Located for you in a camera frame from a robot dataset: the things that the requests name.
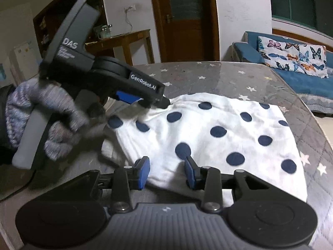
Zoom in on green framed window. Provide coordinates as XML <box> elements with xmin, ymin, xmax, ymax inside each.
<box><xmin>268</xmin><ymin>0</ymin><xmax>333</xmax><ymax>53</ymax></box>

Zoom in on brown wooden door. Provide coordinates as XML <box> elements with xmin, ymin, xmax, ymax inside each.
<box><xmin>148</xmin><ymin>0</ymin><xmax>220</xmax><ymax>64</ymax></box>

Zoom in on butterfly print blanket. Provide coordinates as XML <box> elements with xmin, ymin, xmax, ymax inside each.
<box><xmin>257</xmin><ymin>36</ymin><xmax>329</xmax><ymax>79</ymax></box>

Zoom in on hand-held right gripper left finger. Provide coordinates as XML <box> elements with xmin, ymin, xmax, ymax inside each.
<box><xmin>44</xmin><ymin>156</ymin><xmax>151</xmax><ymax>212</ymax></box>

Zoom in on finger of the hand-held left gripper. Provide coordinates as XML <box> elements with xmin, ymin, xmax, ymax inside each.
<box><xmin>115</xmin><ymin>90</ymin><xmax>143</xmax><ymax>105</ymax></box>
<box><xmin>122</xmin><ymin>68</ymin><xmax>172</xmax><ymax>109</ymax></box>

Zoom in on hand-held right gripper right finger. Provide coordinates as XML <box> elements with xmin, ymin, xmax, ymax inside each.
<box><xmin>183</xmin><ymin>156</ymin><xmax>287</xmax><ymax>212</ymax></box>

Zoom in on white refrigerator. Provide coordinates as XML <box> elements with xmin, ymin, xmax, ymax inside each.
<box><xmin>9</xmin><ymin>41</ymin><xmax>42</xmax><ymax>84</ymax></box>

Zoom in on white polka dot pants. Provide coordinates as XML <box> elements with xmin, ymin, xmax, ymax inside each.
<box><xmin>107</xmin><ymin>92</ymin><xmax>308</xmax><ymax>204</ymax></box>

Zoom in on thin hanging cable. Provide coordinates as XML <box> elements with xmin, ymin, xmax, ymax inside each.
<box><xmin>125</xmin><ymin>10</ymin><xmax>134</xmax><ymax>29</ymax></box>

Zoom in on wooden side table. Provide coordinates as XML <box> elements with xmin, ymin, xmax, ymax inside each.
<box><xmin>84</xmin><ymin>29</ymin><xmax>155</xmax><ymax>67</ymax></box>

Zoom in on dark wooden shelf cabinet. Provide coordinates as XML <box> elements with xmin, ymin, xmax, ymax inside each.
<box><xmin>33</xmin><ymin>0</ymin><xmax>108</xmax><ymax>55</ymax></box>

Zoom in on person's left hand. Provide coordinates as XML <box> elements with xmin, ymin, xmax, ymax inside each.
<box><xmin>5</xmin><ymin>79</ymin><xmax>90</xmax><ymax>162</ymax></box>

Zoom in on blue sofa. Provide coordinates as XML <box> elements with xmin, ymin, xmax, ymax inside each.
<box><xmin>232</xmin><ymin>31</ymin><xmax>333</xmax><ymax>115</ymax></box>

